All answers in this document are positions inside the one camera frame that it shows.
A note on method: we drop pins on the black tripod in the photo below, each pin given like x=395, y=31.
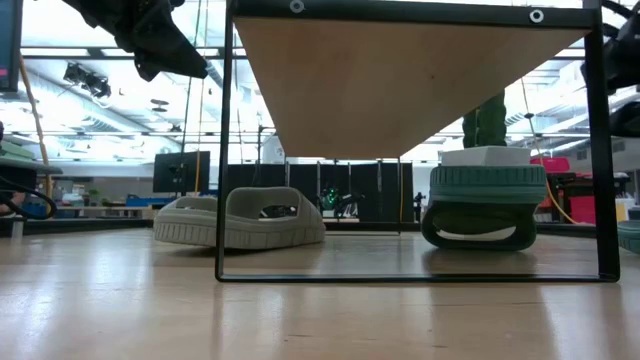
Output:
x=419, y=205

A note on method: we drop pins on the white plant pot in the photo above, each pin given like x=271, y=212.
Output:
x=485, y=156

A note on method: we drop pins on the robot with green light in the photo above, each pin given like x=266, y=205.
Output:
x=330, y=197

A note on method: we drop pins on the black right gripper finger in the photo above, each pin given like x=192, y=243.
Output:
x=620, y=62
x=627, y=120

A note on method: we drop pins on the black frame wooden top shelf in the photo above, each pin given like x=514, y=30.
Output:
x=400, y=90

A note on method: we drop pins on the black flat screen monitor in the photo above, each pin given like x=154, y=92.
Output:
x=172, y=172

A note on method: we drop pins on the desk computer monitor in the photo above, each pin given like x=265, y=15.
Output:
x=10, y=40

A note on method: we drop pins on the round ceiling fixture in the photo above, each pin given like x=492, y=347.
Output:
x=160, y=102

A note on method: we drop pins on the black room divider panels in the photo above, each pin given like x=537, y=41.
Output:
x=370, y=190

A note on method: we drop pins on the mint green stapler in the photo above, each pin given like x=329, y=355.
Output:
x=15, y=151

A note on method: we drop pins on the grey desk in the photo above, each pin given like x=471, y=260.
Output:
x=30, y=167

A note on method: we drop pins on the green cactus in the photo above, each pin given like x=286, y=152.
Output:
x=487, y=125

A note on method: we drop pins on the red storage bin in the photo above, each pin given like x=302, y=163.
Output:
x=582, y=210
x=555, y=165

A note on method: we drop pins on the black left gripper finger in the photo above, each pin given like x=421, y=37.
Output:
x=180, y=57
x=146, y=70

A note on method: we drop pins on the black aluminium table frame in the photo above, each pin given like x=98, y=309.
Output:
x=90, y=226

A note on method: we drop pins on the black ceiling-hung device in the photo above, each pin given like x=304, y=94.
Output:
x=87, y=80

